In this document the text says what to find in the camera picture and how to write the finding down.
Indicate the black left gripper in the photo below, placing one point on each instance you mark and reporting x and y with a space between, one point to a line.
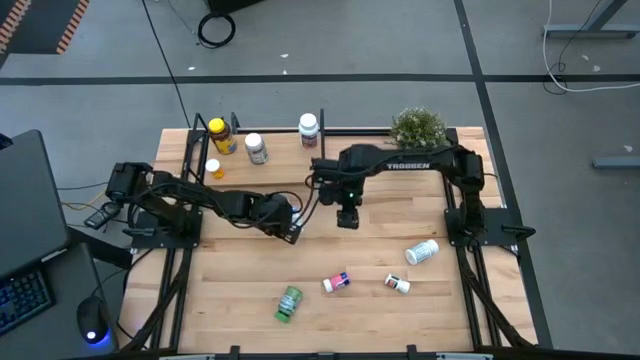
272 212

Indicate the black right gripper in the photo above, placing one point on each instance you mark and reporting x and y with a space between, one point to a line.
345 192

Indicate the pink bottle with white cap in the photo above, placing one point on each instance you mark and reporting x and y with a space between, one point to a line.
337 282

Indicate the green bottle with green cap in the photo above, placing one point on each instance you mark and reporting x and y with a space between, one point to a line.
289 302

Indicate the white bottle with maroon label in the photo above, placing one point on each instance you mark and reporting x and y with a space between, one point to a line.
308 131

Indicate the clear bottle with green label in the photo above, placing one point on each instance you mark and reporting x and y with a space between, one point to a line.
256 150

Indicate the small white bottle red label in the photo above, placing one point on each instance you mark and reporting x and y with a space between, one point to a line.
397 283

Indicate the small orange bottle white cap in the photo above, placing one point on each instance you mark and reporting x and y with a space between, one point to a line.
214 167

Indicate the amber bottle with yellow cap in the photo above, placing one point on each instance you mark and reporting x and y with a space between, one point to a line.
222 140

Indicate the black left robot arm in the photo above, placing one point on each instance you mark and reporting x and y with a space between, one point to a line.
200 192

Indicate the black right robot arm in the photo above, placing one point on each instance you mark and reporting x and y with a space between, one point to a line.
410 162

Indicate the white bottle with grey label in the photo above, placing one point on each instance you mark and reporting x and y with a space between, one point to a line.
422 251

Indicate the potted green plant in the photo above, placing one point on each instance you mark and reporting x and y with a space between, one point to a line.
417 127

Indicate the black power adapter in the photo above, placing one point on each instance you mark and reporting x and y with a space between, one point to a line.
102 216

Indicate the black computer mouse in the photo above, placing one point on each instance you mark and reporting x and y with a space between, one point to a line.
91 317

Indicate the dark grey desk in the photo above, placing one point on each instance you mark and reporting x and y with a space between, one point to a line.
70 280

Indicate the black equipment base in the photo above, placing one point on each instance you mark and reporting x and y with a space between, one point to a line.
230 5

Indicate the dark grey monitor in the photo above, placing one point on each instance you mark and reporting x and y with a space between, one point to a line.
30 200

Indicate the black backlit keyboard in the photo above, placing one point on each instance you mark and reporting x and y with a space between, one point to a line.
22 300

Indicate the grey metal floor bar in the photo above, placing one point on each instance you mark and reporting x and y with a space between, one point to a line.
617 162

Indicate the grey metal table foot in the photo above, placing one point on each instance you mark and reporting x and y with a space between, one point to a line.
590 31

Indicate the orange striped floor mat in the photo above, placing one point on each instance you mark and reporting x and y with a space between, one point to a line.
40 25

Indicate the wooden shelf with black frame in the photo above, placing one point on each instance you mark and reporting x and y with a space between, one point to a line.
280 170

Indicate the black aluminium rig frame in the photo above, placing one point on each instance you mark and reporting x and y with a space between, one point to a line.
466 300

